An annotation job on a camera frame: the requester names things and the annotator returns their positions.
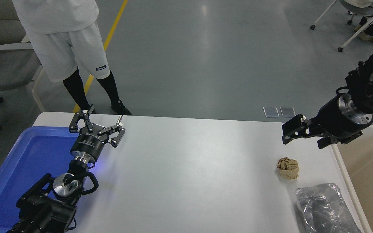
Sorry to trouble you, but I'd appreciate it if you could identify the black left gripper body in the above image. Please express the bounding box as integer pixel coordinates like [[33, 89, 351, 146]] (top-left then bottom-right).
[[70, 124, 110, 160]]

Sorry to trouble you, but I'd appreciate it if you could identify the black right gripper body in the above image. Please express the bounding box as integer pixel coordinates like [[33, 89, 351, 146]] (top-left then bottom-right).
[[310, 97, 368, 144]]

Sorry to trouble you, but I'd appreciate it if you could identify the silver foil tray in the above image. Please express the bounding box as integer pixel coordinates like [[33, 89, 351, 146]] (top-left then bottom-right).
[[295, 183, 362, 233]]

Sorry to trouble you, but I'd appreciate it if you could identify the crumpled tan paper ball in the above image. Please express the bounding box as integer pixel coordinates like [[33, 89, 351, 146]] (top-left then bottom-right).
[[277, 157, 300, 180]]

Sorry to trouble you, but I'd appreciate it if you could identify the blue plastic tray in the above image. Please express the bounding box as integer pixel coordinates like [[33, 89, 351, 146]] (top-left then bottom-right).
[[0, 126, 96, 231]]

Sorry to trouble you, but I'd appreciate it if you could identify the white wheeled chair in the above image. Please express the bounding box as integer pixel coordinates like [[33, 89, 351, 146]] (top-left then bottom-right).
[[310, 0, 373, 52]]

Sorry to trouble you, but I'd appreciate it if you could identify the grey office chair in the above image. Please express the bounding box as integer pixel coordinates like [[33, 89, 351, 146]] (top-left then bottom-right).
[[0, 0, 46, 112]]

